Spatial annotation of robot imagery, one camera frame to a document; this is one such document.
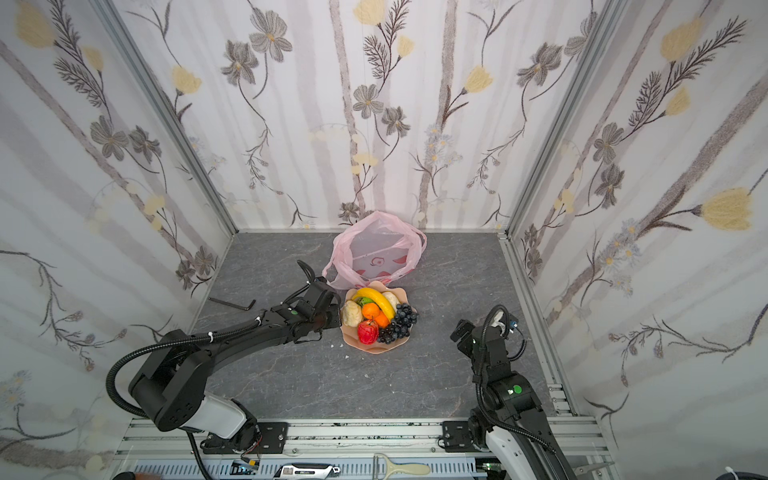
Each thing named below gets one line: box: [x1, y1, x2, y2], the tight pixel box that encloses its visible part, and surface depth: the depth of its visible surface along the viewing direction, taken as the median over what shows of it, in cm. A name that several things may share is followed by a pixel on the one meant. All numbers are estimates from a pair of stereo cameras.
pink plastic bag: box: [322, 211, 427, 289], surface depth 110 cm
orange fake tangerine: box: [374, 310, 390, 328], surface depth 90 cm
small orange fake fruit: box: [361, 302, 380, 319], surface depth 90 cm
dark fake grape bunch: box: [378, 303, 419, 344], surface depth 87 cm
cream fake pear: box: [382, 291, 401, 314], surface depth 94 cm
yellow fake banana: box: [352, 287, 396, 321], surface depth 92 cm
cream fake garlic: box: [341, 300, 363, 328], surface depth 89 cm
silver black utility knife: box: [273, 462, 341, 480], surface depth 70 cm
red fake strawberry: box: [357, 319, 379, 345], surface depth 88 cm
